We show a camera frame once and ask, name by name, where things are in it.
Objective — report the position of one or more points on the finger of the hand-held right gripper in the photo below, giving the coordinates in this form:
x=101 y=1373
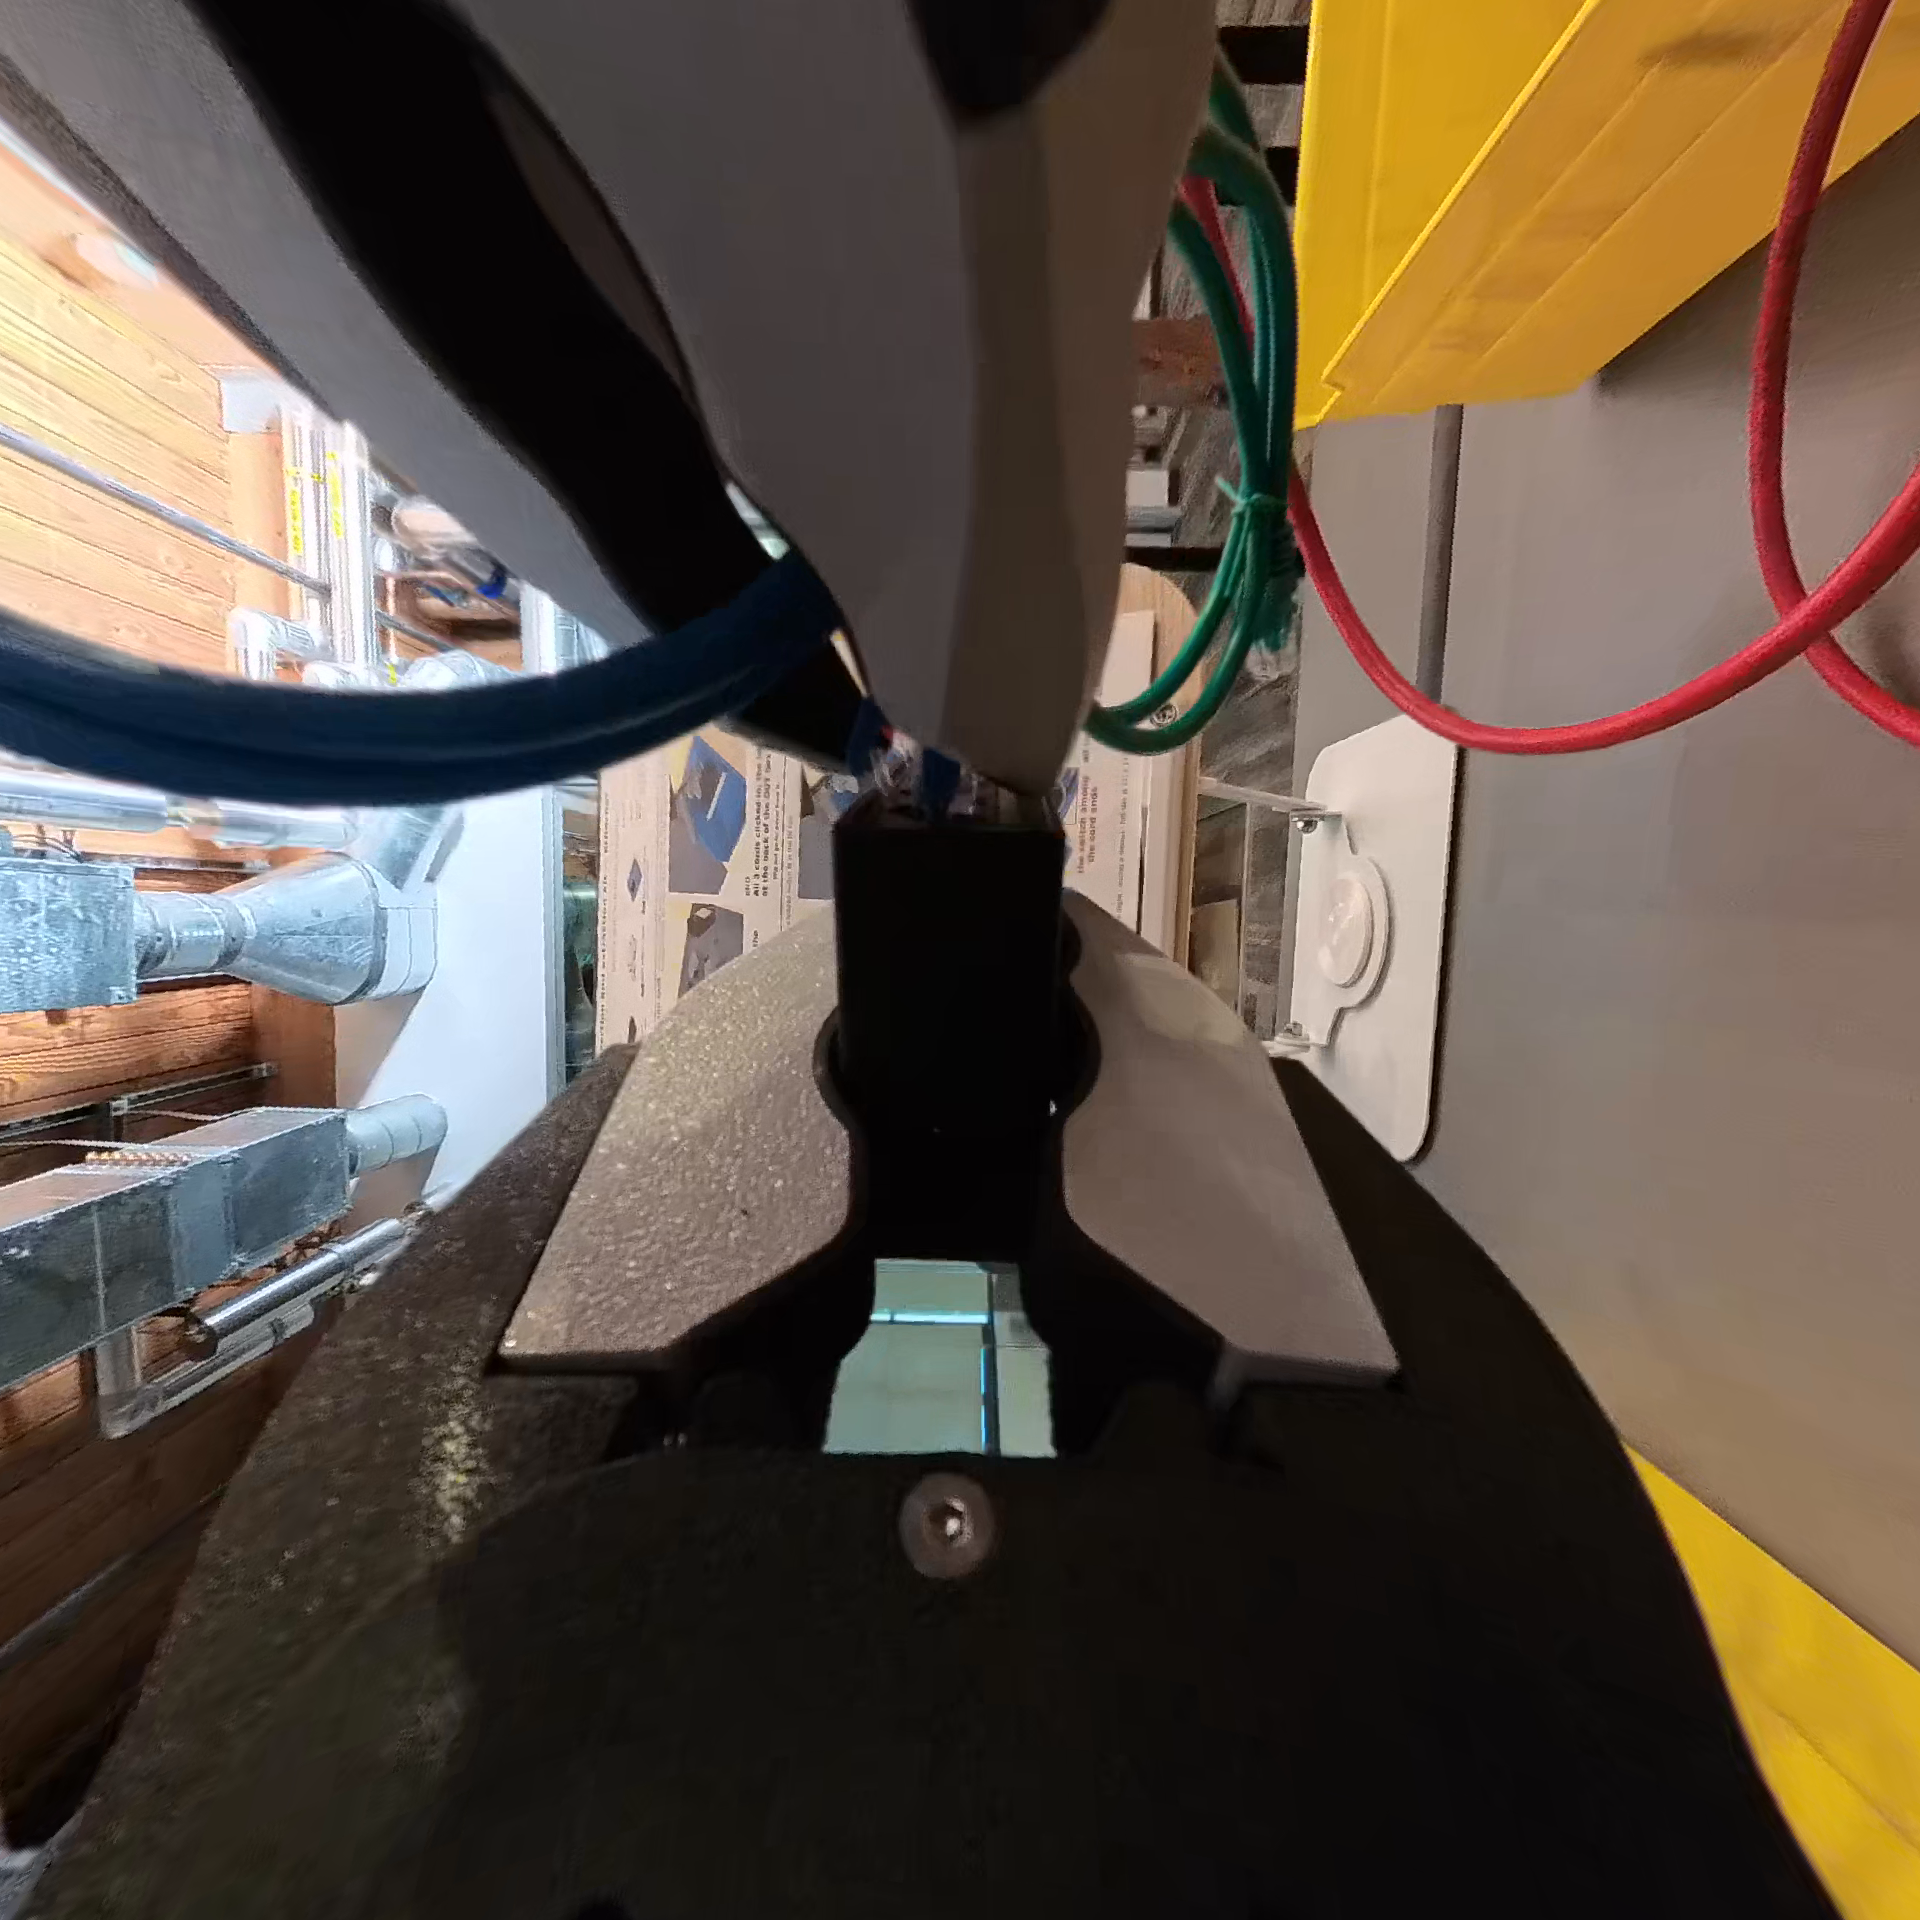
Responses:
x=224 y=150
x=840 y=375

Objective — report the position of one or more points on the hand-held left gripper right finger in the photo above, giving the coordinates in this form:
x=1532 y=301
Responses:
x=1229 y=1201

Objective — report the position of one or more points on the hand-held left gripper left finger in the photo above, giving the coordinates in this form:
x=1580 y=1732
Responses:
x=674 y=1185

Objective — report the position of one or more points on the black ethernet switch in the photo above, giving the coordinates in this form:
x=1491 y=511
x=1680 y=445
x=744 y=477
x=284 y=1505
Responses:
x=944 y=1021

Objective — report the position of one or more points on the yellow plastic bin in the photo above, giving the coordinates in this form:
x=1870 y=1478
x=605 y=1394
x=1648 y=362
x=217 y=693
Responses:
x=1829 y=1769
x=1500 y=181

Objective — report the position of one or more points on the printed instruction poster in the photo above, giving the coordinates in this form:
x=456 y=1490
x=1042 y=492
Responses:
x=704 y=839

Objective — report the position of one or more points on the silver ventilation duct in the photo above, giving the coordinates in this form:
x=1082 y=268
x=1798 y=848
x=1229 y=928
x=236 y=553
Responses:
x=270 y=932

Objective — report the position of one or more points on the rectangular metal duct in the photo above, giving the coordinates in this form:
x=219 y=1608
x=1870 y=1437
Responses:
x=148 y=1215

